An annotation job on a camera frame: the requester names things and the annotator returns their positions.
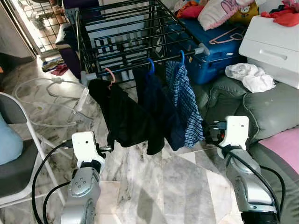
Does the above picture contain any black garment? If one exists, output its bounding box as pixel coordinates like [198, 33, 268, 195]
[88, 78, 164, 155]

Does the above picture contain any pink clothes hanger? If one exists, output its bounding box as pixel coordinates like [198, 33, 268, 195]
[209, 26, 243, 46]
[103, 68, 116, 90]

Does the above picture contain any blue checked garment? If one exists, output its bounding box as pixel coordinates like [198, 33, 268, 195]
[166, 61, 205, 149]

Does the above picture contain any grey green sofa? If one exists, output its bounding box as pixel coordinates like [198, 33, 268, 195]
[194, 75, 299, 224]

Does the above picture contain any navy blue garment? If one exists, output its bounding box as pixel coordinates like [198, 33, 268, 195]
[135, 68, 187, 152]

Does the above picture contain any crumpled white cloth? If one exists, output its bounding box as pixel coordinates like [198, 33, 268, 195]
[225, 63, 276, 93]

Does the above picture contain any pink sofa cover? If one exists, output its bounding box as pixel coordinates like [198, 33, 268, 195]
[258, 127, 299, 174]

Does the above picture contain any blue plastic storage box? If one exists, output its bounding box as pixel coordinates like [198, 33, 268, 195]
[166, 16, 248, 84]

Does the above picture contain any black metal drying rack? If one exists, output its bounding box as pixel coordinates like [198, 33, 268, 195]
[75, 0, 211, 85]

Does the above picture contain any grey white folding chair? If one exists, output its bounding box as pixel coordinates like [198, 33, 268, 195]
[0, 92, 66, 208]

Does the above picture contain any purple armchair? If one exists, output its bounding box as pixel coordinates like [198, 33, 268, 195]
[55, 0, 87, 80]

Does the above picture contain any light blue cushion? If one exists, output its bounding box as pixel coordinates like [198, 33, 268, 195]
[0, 114, 24, 165]

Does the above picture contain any white plastic storage box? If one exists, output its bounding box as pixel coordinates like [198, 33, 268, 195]
[238, 15, 299, 89]

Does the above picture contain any pink striped pillow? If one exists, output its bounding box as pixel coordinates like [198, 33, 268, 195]
[198, 0, 255, 31]

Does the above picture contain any yellow pillow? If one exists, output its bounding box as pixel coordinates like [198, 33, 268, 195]
[229, 2, 260, 26]

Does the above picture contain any red orange cloth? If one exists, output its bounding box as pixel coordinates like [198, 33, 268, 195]
[177, 2, 206, 19]

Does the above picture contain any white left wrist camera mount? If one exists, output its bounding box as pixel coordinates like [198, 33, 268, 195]
[71, 131, 106, 165]

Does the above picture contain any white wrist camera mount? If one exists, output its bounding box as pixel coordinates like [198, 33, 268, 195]
[220, 115, 250, 150]
[71, 131, 106, 165]

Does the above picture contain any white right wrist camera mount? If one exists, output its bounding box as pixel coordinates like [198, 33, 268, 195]
[220, 115, 250, 150]

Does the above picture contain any white tubular floor frame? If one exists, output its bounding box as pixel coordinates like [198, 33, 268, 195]
[13, 77, 94, 129]

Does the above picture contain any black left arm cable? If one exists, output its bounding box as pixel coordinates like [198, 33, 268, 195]
[32, 140, 75, 224]

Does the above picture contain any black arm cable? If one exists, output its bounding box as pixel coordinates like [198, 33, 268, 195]
[32, 140, 75, 224]
[206, 120, 286, 220]

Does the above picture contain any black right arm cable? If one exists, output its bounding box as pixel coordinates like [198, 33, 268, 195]
[206, 120, 286, 220]

